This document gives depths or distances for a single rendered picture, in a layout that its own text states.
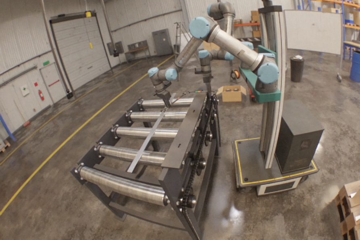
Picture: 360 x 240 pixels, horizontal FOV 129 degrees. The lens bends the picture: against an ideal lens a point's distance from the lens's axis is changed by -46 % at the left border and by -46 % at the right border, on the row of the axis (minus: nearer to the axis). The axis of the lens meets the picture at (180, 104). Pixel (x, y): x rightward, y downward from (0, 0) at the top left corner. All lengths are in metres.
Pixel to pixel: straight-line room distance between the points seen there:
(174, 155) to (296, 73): 4.21
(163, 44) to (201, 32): 10.65
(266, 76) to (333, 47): 4.74
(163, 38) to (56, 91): 7.77
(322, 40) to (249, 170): 4.49
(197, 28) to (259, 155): 1.49
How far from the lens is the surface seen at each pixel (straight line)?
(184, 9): 11.23
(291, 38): 5.37
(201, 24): 0.83
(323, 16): 5.38
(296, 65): 4.55
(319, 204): 2.11
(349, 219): 1.96
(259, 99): 1.01
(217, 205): 1.88
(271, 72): 0.84
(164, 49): 11.49
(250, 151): 1.91
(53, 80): 10.26
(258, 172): 1.73
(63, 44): 11.10
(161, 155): 1.16
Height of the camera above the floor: 1.70
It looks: 27 degrees down
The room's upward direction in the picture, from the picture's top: 13 degrees counter-clockwise
